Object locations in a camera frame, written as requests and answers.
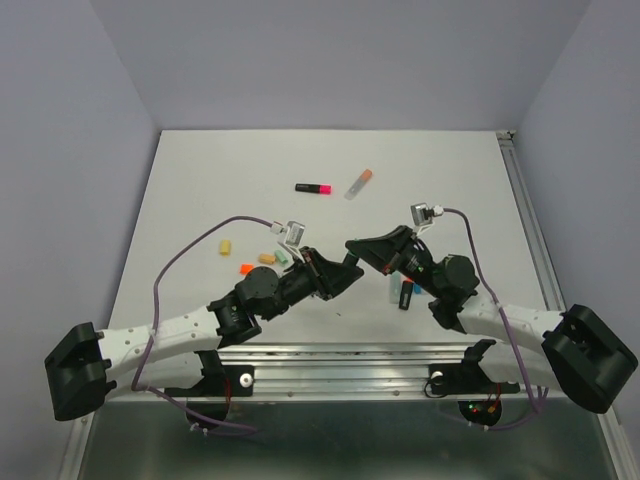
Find orange black highlighter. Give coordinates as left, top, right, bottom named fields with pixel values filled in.
left=398, top=280, right=413, bottom=311

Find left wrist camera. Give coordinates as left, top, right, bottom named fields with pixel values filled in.
left=270, top=221, right=306, bottom=256

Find pink black highlighter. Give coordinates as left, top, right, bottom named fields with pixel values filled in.
left=294, top=183, right=332, bottom=195

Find orange pen cap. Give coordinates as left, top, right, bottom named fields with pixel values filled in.
left=240, top=264, right=254, bottom=275

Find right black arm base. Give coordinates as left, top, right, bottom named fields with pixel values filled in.
left=423, top=339, right=520, bottom=429

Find aluminium front rail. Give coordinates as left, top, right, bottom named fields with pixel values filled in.
left=107, top=343, right=568, bottom=402

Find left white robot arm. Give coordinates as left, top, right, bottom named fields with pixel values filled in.
left=44, top=247, right=364, bottom=421

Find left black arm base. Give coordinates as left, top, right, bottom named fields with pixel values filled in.
left=164, top=351, right=255, bottom=436

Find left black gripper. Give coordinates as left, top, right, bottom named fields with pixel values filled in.
left=260, top=245, right=362, bottom=321

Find green black highlighter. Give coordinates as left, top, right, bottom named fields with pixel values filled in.
left=342, top=252, right=359, bottom=267

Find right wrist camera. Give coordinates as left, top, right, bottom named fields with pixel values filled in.
left=410, top=203, right=444, bottom=237

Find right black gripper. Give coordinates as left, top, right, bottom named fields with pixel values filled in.
left=346, top=223, right=443, bottom=297

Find tan pen cap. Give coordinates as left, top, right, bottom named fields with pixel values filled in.
left=258, top=253, right=276, bottom=265

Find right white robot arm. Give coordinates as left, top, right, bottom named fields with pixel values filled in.
left=346, top=226, right=639, bottom=414

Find mint pen cap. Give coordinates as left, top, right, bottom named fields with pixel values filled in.
left=274, top=250, right=289, bottom=265

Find yellow pen cap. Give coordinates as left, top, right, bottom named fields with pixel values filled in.
left=219, top=239, right=232, bottom=256

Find mint cap translucent highlighter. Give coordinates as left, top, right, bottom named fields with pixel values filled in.
left=389, top=272, right=402, bottom=305

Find aluminium rail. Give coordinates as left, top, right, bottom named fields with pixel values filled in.
left=107, top=343, right=568, bottom=402
left=496, top=131, right=565, bottom=310

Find peach cap translucent highlighter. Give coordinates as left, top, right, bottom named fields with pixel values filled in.
left=344, top=169, right=373, bottom=200

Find aluminium right rail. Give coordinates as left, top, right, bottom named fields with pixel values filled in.
left=496, top=131, right=565, bottom=310

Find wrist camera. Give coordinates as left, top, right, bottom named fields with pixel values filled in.
left=410, top=203, right=444, bottom=237
left=270, top=221, right=306, bottom=256

